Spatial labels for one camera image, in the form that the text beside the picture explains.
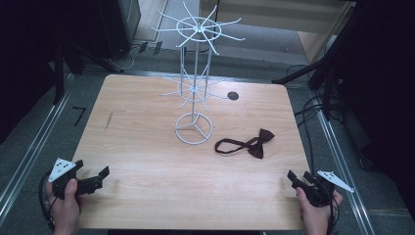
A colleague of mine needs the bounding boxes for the black floor cables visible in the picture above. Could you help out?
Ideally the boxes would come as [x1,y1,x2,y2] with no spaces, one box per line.
[285,64,344,177]

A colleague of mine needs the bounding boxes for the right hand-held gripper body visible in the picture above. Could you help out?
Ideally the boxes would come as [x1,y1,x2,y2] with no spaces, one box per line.
[293,169,355,208]

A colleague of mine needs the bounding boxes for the black cabinet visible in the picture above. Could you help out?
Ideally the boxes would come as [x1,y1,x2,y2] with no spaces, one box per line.
[96,0,142,60]

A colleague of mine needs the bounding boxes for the black cable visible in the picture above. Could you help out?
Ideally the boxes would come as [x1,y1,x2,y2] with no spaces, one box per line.
[327,191,341,235]
[38,170,57,232]

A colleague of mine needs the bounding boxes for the dark red bow tie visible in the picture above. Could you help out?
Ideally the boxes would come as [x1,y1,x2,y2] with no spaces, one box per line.
[214,128,276,160]

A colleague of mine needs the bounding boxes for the person's left hand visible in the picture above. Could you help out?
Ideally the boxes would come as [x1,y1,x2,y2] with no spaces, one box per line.
[46,178,82,235]

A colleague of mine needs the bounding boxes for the person's right hand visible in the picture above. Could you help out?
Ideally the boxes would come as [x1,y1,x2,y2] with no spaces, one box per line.
[296,187,345,235]

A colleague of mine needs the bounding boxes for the white wire display rack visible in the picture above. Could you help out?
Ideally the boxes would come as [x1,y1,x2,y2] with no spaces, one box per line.
[151,0,247,146]

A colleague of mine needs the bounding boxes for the black metal stand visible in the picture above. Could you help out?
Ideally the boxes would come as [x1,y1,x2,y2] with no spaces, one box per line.
[271,48,344,121]
[52,38,125,106]

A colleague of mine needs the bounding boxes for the metal floor rail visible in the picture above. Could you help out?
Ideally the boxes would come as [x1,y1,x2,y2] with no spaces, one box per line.
[315,97,376,235]
[0,73,76,226]

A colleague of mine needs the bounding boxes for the white cable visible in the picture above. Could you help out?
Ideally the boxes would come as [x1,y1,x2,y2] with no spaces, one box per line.
[109,44,145,71]

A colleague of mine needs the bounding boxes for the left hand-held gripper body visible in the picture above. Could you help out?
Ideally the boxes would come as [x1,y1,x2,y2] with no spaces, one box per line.
[47,158,105,200]

